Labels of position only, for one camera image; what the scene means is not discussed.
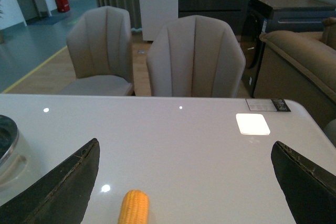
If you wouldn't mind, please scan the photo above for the red bin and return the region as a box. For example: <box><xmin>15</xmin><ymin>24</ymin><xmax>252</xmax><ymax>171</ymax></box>
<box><xmin>55</xmin><ymin>0</ymin><xmax>70</xmax><ymax>13</ymax></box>

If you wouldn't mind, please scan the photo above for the beige chair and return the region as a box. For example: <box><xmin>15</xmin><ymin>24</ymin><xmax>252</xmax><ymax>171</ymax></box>
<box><xmin>146</xmin><ymin>15</ymin><xmax>246</xmax><ymax>98</ymax></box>
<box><xmin>60</xmin><ymin>6</ymin><xmax>135</xmax><ymax>96</ymax></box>

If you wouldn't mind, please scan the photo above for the cream steel-rimmed pot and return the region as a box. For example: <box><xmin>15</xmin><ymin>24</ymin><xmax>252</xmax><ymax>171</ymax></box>
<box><xmin>1</xmin><ymin>115</ymin><xmax>40</xmax><ymax>202</ymax></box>

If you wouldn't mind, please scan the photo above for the beige chair right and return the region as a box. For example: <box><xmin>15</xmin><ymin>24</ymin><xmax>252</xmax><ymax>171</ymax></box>
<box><xmin>146</xmin><ymin>15</ymin><xmax>246</xmax><ymax>98</ymax></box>

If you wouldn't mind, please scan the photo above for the tan sofa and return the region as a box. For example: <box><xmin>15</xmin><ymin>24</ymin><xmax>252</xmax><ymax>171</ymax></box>
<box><xmin>254</xmin><ymin>17</ymin><xmax>335</xmax><ymax>129</ymax></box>

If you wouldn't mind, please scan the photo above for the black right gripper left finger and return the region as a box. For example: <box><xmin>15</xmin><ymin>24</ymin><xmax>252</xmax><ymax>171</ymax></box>
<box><xmin>1</xmin><ymin>138</ymin><xmax>100</xmax><ymax>223</ymax></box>

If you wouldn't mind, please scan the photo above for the table label sticker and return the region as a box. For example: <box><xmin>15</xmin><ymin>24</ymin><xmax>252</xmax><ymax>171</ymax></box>
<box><xmin>246</xmin><ymin>99</ymin><xmax>291</xmax><ymax>112</ymax></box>

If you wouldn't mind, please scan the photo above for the yellow corn cob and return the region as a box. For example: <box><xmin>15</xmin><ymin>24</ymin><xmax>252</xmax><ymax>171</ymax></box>
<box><xmin>118</xmin><ymin>189</ymin><xmax>150</xmax><ymax>224</ymax></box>

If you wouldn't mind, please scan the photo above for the white tall cabinet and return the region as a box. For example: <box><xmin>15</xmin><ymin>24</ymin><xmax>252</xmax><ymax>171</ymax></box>
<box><xmin>139</xmin><ymin>0</ymin><xmax>179</xmax><ymax>41</ymax></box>

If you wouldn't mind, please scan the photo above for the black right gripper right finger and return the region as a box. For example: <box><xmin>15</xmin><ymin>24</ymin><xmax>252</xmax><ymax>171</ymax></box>
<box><xmin>271</xmin><ymin>141</ymin><xmax>335</xmax><ymax>223</ymax></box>

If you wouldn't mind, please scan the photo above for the black washing machine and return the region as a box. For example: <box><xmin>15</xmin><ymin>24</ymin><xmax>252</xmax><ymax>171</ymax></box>
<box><xmin>240</xmin><ymin>0</ymin><xmax>335</xmax><ymax>97</ymax></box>

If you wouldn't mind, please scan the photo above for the beige chair left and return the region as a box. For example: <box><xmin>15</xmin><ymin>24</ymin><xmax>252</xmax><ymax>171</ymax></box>
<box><xmin>60</xmin><ymin>6</ymin><xmax>135</xmax><ymax>96</ymax></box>

